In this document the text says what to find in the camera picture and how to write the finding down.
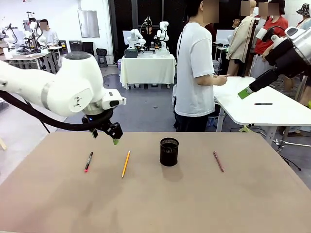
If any mannequin with dark red clothing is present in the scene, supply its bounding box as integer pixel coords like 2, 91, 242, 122
205, 23, 216, 44

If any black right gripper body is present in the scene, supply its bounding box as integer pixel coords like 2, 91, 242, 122
264, 38, 307, 79

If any yellow pencil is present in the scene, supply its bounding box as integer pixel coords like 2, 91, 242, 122
121, 150, 131, 179

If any grey wall panel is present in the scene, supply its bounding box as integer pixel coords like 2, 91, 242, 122
77, 10, 101, 38

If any black framed board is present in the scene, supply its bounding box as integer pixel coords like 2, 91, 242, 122
69, 40, 83, 52

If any black mesh pen holder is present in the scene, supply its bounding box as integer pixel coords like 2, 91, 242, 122
159, 137, 180, 167

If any black equipment box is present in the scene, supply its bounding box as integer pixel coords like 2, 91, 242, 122
123, 48, 139, 59

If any white side table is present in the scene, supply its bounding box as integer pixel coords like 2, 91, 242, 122
213, 76, 311, 146

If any grey workbench table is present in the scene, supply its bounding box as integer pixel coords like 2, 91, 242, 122
0, 46, 63, 74

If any person's right forearm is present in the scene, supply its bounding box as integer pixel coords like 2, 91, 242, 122
196, 72, 221, 87

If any black red marker pen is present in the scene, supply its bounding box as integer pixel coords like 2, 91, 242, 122
84, 151, 94, 173

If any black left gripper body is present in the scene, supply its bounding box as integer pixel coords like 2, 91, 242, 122
82, 109, 115, 133

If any person in white T-shirt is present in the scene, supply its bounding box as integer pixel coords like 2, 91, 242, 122
173, 0, 230, 133

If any pink pen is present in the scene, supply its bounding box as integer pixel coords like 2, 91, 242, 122
212, 150, 225, 173

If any person in red shirt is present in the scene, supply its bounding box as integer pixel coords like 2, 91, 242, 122
250, 0, 290, 79

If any table with white cloth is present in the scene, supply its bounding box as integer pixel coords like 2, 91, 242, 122
120, 53, 177, 90

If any mannequin with beige coat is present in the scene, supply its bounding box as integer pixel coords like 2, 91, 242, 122
225, 0, 259, 76

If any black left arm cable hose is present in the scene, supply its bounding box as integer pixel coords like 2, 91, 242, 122
0, 90, 112, 132

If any black office chair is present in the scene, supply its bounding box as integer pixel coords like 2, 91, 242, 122
82, 41, 95, 56

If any white display board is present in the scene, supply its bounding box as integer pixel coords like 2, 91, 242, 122
215, 29, 236, 46

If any seated person in white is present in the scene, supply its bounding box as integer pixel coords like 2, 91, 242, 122
38, 19, 60, 48

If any person with patterned hat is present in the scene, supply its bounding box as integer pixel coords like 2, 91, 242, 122
295, 3, 311, 31

